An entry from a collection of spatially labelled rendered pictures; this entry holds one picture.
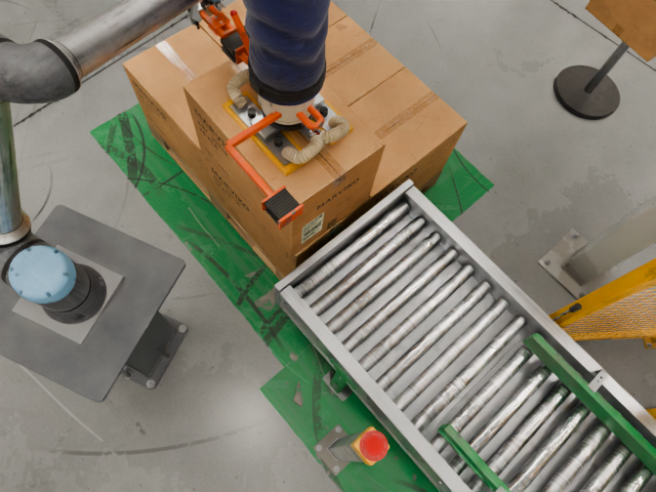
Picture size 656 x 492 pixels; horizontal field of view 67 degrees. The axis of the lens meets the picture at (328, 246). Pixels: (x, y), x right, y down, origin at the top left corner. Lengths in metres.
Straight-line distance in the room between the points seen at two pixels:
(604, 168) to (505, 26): 1.12
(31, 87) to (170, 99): 1.24
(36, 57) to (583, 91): 2.98
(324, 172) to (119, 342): 0.83
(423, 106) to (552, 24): 1.65
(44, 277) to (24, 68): 0.59
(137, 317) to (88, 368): 0.20
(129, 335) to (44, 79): 0.84
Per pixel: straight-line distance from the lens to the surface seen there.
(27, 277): 1.53
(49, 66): 1.16
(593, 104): 3.46
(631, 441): 2.07
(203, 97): 1.81
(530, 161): 3.08
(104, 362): 1.70
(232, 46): 1.74
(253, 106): 1.74
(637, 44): 2.88
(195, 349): 2.42
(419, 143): 2.24
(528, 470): 1.96
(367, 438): 1.31
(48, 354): 1.77
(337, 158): 1.65
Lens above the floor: 2.33
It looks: 67 degrees down
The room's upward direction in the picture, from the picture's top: 10 degrees clockwise
